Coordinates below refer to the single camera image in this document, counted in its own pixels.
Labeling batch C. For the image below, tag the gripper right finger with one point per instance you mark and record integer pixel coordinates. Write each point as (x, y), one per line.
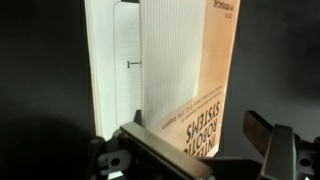
(278, 150)

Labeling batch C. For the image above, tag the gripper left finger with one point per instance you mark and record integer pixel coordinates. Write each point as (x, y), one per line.
(160, 150)

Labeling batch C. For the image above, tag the brown hardcover book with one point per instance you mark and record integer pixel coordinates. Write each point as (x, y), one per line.
(176, 66)

